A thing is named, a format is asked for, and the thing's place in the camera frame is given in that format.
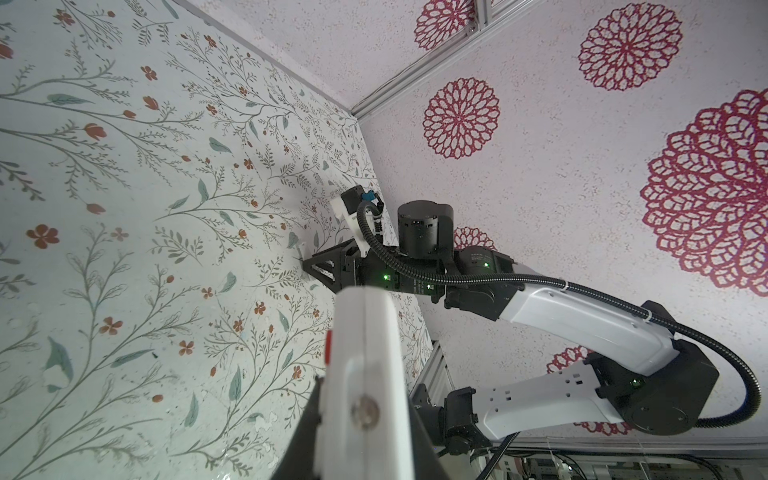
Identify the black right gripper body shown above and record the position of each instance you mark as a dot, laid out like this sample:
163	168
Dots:
435	268

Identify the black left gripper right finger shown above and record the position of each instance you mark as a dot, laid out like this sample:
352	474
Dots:
425	436

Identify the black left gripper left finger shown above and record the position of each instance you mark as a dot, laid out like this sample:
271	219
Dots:
297	462

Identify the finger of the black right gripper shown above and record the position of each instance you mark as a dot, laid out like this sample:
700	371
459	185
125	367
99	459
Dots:
335	268

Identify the white remote control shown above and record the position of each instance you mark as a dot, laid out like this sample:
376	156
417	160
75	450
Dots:
364	431

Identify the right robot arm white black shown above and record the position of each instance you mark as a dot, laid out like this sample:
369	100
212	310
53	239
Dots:
640	370

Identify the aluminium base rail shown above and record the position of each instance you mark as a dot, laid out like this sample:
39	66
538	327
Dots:
435	376

